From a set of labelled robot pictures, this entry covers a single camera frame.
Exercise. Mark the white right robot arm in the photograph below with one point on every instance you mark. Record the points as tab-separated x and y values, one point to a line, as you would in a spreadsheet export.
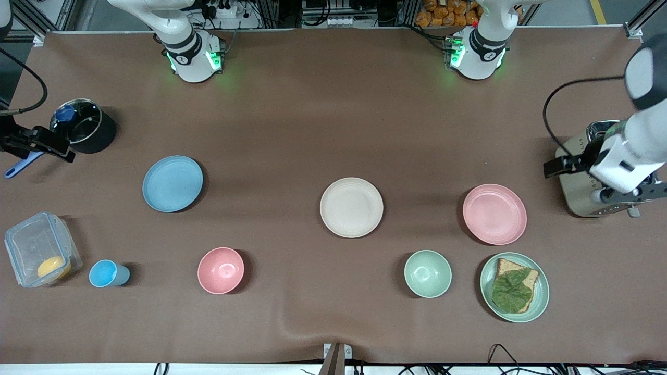
190	57

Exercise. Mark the small white socket strip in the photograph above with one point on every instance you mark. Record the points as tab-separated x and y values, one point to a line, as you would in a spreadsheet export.
341	22

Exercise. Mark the green lettuce leaf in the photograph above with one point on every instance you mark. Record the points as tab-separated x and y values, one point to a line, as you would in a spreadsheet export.
511	292

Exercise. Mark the beige plate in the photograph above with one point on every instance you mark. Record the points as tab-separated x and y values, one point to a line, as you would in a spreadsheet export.
351	207

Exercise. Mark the clear plastic container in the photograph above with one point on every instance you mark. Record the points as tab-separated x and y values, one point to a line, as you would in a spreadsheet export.
31	242

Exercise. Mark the white power strip with plugs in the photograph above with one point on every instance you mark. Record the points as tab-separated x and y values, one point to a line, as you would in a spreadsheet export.
229	11

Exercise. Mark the green bowl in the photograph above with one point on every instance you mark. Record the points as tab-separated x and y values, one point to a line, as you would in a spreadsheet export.
428	274

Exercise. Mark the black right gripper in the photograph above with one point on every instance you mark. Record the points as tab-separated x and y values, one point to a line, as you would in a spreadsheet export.
10	136

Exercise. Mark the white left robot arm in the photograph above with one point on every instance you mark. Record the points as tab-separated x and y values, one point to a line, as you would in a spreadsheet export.
482	57

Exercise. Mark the brown table cover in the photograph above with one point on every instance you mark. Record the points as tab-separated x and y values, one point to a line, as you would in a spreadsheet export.
333	120

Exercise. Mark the blue plate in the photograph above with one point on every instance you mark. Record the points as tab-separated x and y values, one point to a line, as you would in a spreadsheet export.
172	184

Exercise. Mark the pink plate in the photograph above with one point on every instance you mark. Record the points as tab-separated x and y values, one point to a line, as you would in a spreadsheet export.
494	214

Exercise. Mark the yellow round food piece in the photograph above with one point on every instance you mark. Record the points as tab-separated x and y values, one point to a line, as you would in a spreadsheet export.
53	267

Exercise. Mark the green plate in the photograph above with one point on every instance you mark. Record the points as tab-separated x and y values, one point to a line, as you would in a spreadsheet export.
542	297

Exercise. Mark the pink bowl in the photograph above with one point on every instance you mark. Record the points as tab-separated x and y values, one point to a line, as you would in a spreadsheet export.
221	271

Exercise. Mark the glass lid with blue knob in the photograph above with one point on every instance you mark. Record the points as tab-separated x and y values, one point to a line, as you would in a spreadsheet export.
86	125

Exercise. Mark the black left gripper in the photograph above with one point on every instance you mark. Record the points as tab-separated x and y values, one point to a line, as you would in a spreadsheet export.
587	155

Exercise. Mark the beige and chrome toaster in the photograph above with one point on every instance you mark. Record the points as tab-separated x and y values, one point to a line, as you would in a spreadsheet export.
576	200

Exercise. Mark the brown bread slice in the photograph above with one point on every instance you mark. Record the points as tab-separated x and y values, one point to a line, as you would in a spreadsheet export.
504	265

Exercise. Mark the aluminium frame profile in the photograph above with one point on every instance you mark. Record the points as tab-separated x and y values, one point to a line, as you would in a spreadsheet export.
44	15
643	18

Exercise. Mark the grey metal table clamp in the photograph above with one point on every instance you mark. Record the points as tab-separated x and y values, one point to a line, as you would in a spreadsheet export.
336	357

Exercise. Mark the blue cup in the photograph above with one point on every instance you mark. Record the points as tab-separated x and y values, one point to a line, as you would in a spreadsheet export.
107	274

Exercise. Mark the orange snack bag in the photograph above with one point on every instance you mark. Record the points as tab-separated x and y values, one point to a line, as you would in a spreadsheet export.
443	13

